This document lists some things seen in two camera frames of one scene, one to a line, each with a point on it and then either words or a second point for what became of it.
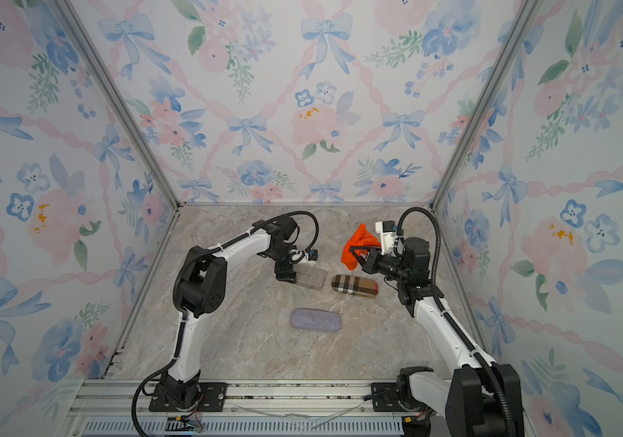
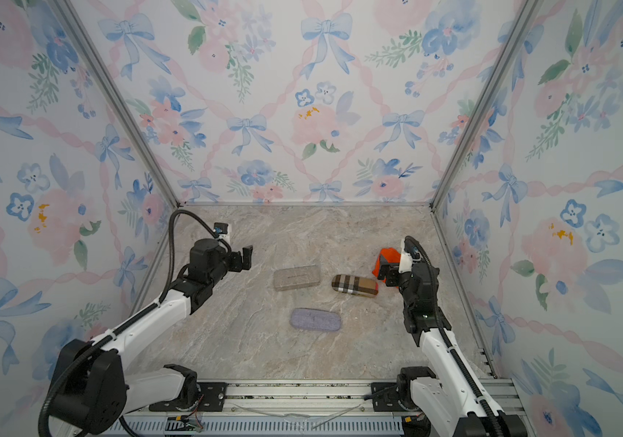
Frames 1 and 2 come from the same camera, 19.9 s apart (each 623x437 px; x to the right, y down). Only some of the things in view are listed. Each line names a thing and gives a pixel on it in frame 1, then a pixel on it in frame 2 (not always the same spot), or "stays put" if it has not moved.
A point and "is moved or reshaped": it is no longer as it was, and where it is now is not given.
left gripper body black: (285, 269) -> (235, 262)
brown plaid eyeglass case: (355, 285) stays put
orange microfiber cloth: (361, 237) is moved or reshaped
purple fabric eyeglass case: (310, 319) stays put
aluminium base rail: (260, 408) stays put
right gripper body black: (371, 268) -> (393, 279)
